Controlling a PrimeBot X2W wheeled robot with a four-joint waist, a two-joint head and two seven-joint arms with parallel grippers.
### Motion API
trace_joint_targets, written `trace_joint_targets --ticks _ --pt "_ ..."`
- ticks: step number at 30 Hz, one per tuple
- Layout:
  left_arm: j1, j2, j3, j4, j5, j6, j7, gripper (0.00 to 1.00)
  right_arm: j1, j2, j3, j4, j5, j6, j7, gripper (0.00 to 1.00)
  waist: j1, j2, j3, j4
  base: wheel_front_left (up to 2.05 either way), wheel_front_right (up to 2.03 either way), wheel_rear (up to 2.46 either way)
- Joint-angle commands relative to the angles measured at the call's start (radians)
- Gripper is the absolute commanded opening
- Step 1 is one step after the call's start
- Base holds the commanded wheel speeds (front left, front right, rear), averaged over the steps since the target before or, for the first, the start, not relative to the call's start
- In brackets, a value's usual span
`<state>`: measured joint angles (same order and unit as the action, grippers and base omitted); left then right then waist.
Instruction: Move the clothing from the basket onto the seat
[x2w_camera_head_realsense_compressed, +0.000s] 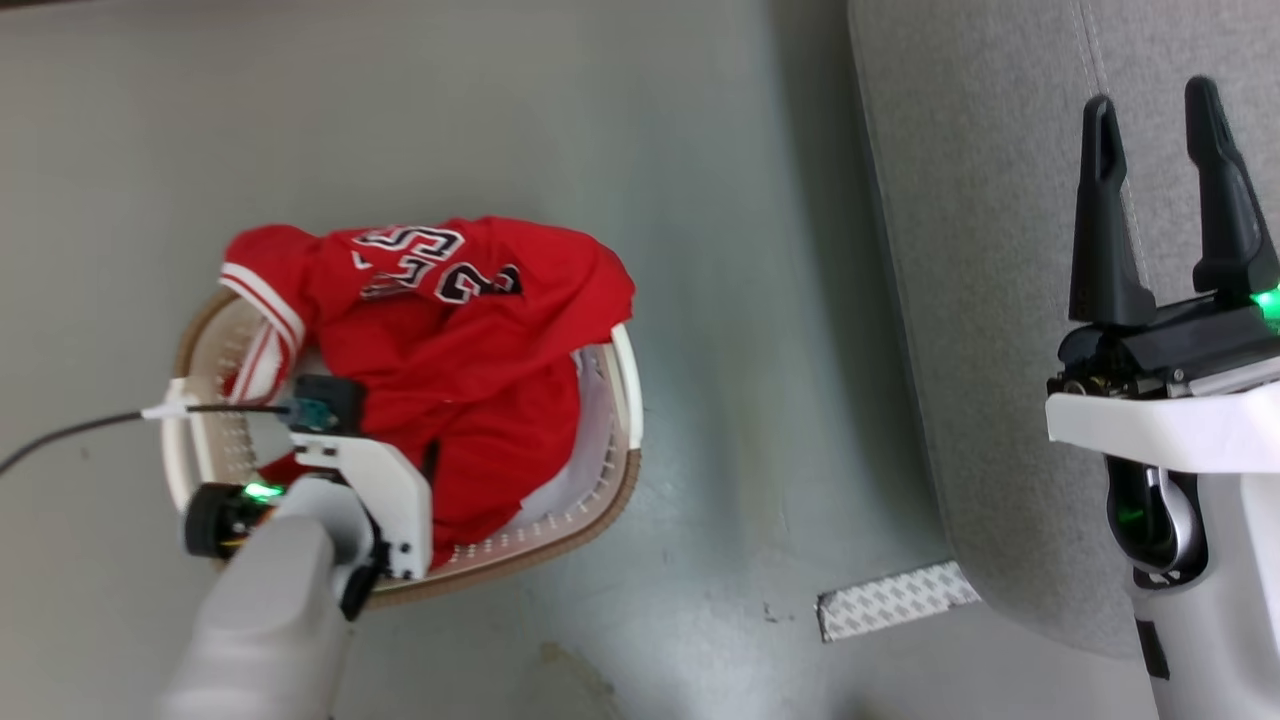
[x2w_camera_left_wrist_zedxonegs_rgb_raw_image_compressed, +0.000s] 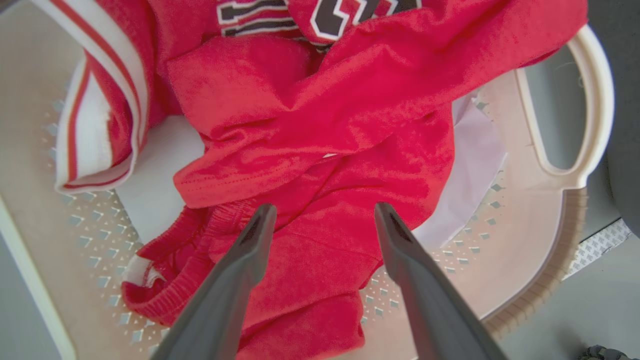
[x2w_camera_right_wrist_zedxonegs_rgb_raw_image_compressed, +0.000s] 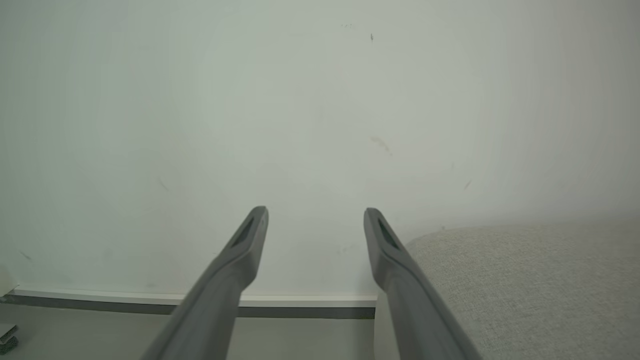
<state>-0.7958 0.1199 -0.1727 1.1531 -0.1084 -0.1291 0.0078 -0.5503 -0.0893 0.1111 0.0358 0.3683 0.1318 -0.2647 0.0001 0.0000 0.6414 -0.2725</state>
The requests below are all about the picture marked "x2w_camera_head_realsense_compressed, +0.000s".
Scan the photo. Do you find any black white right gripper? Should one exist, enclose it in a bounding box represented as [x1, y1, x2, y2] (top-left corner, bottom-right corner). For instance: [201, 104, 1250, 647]
[1045, 75, 1280, 475]

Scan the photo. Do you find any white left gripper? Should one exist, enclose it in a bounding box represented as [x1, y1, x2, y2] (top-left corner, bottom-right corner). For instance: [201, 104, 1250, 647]
[290, 430, 435, 583]

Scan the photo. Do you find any red basketball jersey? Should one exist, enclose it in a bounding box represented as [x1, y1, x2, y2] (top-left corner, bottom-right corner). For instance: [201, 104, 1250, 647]
[218, 215, 638, 571]

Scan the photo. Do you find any white perforated laundry basket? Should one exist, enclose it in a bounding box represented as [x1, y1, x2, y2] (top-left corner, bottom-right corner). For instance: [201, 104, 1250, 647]
[160, 285, 646, 611]

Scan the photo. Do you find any white cloth basket liner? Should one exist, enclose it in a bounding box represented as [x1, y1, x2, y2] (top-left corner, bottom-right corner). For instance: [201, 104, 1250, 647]
[512, 343, 618, 533]

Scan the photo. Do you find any grey fabric sofa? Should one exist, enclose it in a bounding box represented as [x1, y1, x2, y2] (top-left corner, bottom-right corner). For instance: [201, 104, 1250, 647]
[848, 0, 1280, 661]

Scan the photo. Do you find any white patterned floor tape strip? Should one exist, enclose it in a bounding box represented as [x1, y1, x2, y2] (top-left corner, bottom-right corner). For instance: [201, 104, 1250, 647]
[817, 560, 983, 643]

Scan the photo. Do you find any thin black cable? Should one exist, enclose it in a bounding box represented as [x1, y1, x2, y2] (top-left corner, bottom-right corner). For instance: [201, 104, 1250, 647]
[0, 400, 293, 477]

